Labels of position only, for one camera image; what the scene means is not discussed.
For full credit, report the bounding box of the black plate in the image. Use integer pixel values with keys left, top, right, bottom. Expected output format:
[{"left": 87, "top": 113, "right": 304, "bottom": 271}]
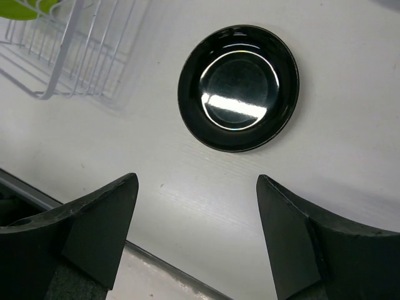
[{"left": 177, "top": 24, "right": 300, "bottom": 153}]

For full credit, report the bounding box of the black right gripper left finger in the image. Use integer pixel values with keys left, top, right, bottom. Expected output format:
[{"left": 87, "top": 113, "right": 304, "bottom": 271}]
[{"left": 1, "top": 172, "right": 139, "bottom": 299}]

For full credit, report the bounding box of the lime green plate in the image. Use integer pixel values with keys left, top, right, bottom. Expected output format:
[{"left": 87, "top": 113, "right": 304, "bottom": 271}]
[{"left": 1, "top": 0, "right": 59, "bottom": 21}]

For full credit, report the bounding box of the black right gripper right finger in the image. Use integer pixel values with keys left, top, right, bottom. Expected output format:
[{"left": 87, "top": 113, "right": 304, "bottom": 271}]
[{"left": 256, "top": 175, "right": 399, "bottom": 299}]

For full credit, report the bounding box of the clear wire dish rack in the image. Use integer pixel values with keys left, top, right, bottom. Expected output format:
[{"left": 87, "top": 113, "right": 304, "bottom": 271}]
[{"left": 1, "top": 1, "right": 149, "bottom": 110}]

